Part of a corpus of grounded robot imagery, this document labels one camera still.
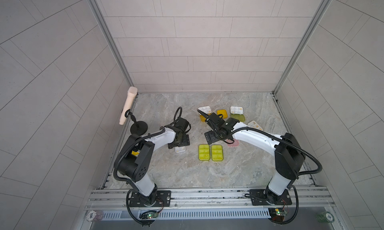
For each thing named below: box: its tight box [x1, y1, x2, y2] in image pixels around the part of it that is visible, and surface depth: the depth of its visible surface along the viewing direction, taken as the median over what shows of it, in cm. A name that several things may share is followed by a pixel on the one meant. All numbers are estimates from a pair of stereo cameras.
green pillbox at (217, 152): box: [211, 144, 224, 162], surface depth 88 cm
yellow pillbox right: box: [247, 120, 263, 131], surface depth 100 cm
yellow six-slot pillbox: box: [197, 105, 213, 122], surface depth 107 cm
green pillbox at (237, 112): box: [230, 106, 245, 122], surface depth 107 cm
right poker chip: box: [316, 211, 335, 223], surface depth 63 cm
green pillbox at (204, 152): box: [198, 144, 211, 161], surface depth 87 cm
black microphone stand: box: [125, 109, 148, 136], surface depth 96 cm
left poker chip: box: [86, 210, 104, 222], surface depth 63 cm
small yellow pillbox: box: [216, 109, 228, 119], surface depth 107 cm
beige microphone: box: [119, 86, 138, 126], surface depth 79 cm
